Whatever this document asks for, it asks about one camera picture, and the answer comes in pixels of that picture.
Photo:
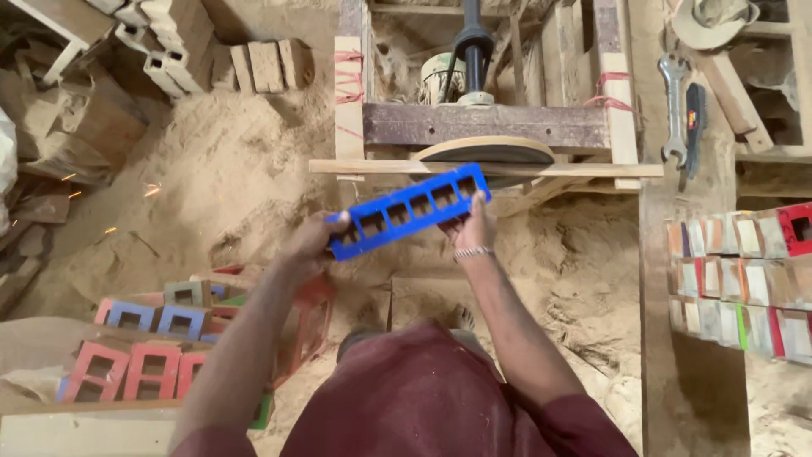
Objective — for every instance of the person's left hand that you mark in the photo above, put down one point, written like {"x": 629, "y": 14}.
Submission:
{"x": 311, "y": 238}

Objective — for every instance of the person's right hand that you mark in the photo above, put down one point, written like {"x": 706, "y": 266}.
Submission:
{"x": 472, "y": 230}

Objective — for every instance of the blue wooden lattice frame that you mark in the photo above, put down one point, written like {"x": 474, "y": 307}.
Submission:
{"x": 409, "y": 209}

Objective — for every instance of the wooden rest bar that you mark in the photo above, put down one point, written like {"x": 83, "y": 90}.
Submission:
{"x": 485, "y": 169}

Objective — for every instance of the round sanding disc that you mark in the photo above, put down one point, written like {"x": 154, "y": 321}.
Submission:
{"x": 485, "y": 157}

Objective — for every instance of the person's maroon clothing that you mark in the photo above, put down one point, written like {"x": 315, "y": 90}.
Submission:
{"x": 418, "y": 397}

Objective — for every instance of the pile of painted wooden frames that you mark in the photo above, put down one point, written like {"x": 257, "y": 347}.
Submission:
{"x": 158, "y": 343}

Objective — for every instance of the stack of unpainted wooden blocks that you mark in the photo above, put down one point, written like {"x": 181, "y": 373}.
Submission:
{"x": 190, "y": 51}

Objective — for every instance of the steel open-end wrench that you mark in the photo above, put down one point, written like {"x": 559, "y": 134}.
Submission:
{"x": 674, "y": 108}

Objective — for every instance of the black utility knife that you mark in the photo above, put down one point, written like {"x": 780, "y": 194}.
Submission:
{"x": 693, "y": 130}

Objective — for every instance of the heap of scrap wood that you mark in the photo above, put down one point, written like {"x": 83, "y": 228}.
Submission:
{"x": 57, "y": 165}

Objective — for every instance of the stack of sanded wooden frames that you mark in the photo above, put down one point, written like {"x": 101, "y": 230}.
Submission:
{"x": 742, "y": 279}

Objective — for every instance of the pale wooden plank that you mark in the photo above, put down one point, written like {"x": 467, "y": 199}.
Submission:
{"x": 82, "y": 431}

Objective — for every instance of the red wooden lattice frame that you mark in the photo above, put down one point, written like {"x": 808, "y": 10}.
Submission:
{"x": 308, "y": 333}

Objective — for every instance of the wooden sanding machine frame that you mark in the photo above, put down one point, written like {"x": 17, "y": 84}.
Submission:
{"x": 482, "y": 95}

